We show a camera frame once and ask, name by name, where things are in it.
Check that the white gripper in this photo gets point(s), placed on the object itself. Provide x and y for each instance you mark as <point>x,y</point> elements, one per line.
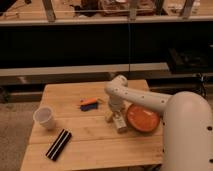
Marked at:
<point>116,104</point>

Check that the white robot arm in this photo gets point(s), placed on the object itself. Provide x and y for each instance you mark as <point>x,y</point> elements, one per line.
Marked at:
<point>187,124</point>

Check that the blue marker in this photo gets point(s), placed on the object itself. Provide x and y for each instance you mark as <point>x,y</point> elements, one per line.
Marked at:
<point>89,107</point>

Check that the orange marker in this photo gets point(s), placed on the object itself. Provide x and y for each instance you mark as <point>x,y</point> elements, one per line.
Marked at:
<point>89,101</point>

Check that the orange plate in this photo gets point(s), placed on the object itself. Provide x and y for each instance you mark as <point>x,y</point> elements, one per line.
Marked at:
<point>142,119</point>

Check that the wooden table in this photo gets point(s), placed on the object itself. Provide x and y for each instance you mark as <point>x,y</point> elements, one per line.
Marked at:
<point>95,144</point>

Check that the black striped rectangular block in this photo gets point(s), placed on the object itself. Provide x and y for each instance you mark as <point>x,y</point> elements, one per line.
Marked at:
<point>58,145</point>

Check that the white plastic cup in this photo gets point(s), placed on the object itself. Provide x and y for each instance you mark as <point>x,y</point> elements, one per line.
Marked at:
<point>44,117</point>

